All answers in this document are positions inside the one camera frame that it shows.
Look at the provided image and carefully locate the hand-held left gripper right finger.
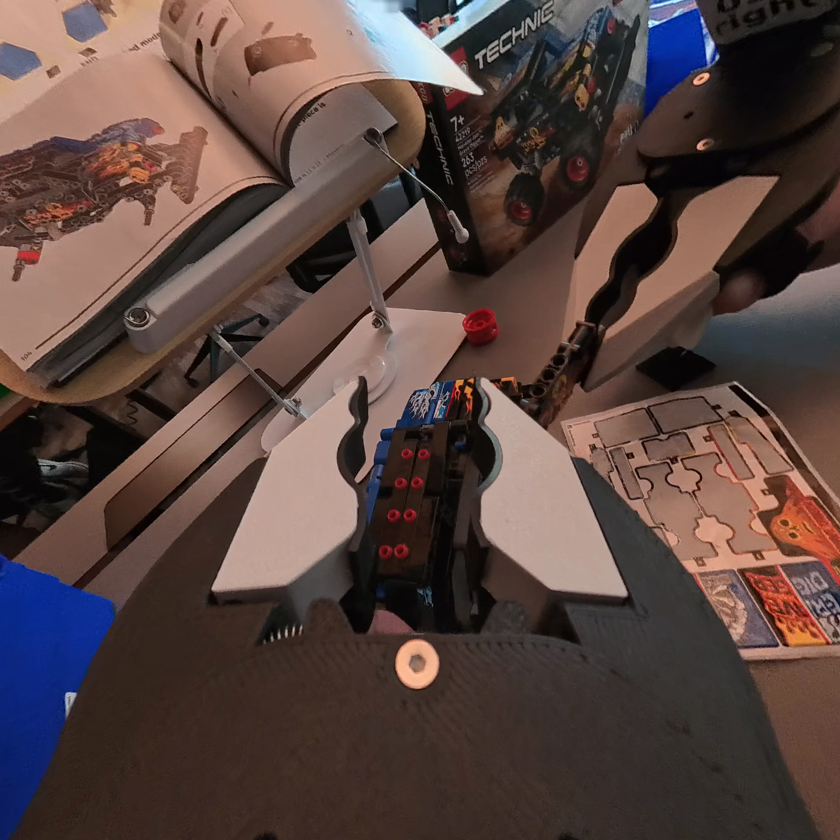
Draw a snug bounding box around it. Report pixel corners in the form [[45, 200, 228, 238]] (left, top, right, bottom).
[[471, 377, 632, 634]]

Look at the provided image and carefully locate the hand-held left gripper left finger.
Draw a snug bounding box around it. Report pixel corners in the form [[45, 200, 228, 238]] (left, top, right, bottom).
[[210, 377, 372, 634]]

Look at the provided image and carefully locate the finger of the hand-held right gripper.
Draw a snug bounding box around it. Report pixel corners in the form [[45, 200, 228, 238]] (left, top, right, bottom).
[[581, 174, 783, 392], [570, 176, 691, 330]]

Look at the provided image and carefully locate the blue black toy brick truck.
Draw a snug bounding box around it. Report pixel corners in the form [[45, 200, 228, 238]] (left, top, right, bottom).
[[354, 375, 546, 634]]

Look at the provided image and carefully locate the black flame sticker brick panel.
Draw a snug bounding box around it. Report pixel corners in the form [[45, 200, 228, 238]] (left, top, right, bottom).
[[528, 320, 599, 421]]

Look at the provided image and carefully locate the printed task sheet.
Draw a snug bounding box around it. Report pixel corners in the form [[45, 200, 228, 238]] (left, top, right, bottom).
[[0, 0, 172, 122]]

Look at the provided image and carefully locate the person's right hand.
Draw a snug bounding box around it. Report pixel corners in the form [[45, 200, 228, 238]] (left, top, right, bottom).
[[712, 271, 783, 317]]

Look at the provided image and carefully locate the black square tile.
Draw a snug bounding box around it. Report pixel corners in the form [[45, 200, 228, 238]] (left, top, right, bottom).
[[635, 346, 718, 392]]

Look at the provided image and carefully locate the brick set box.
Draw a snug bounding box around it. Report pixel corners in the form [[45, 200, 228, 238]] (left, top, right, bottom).
[[416, 0, 651, 277]]

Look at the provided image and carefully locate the sticker sheet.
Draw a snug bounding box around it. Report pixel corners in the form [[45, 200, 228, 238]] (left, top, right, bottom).
[[561, 381, 840, 660]]

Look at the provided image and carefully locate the white book stand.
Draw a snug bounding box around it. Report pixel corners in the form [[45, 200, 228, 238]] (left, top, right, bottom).
[[0, 79, 470, 454]]

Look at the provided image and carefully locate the grey sneaker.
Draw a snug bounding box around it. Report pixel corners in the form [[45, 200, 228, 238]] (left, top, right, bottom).
[[36, 456, 89, 490]]

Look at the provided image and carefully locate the blue storage bin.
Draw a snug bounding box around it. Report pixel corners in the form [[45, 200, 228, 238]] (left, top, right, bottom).
[[0, 554, 116, 840]]

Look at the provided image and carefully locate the instruction booklet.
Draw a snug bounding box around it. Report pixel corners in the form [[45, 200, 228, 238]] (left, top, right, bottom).
[[0, 0, 487, 388]]

